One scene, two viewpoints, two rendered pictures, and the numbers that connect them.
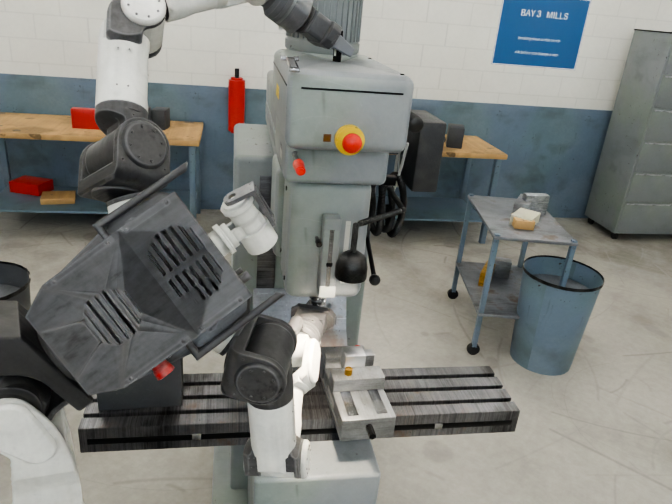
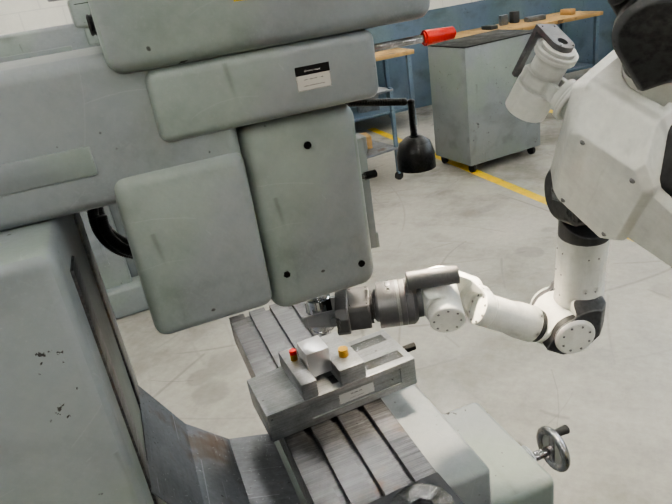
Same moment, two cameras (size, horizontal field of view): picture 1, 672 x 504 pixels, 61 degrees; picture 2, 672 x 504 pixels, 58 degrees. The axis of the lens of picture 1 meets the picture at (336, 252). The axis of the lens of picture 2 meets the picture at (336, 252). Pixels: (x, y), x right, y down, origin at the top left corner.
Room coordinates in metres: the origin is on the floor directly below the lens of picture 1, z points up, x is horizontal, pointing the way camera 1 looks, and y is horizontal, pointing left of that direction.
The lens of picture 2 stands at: (1.45, 1.05, 1.81)
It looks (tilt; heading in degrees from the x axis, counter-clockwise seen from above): 24 degrees down; 264
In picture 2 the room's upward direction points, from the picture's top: 9 degrees counter-clockwise
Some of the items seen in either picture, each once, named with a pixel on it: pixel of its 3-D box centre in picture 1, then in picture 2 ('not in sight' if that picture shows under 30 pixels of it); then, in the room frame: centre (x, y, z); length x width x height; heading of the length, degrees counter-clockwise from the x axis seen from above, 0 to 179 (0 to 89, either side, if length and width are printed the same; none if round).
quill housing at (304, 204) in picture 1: (323, 229); (296, 196); (1.40, 0.04, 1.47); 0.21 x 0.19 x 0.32; 101
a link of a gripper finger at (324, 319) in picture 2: not in sight; (320, 321); (1.40, 0.07, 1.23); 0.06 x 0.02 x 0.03; 170
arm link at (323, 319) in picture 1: (308, 326); (368, 307); (1.31, 0.05, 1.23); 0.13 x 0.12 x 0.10; 80
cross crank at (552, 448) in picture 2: not in sight; (541, 453); (0.91, -0.06, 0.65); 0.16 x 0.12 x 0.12; 11
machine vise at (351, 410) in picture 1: (353, 383); (330, 374); (1.39, -0.09, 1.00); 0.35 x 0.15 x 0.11; 14
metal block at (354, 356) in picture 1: (353, 359); (314, 356); (1.42, -0.08, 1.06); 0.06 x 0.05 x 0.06; 104
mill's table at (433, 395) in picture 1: (308, 404); (344, 445); (1.39, 0.04, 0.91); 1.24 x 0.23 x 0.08; 101
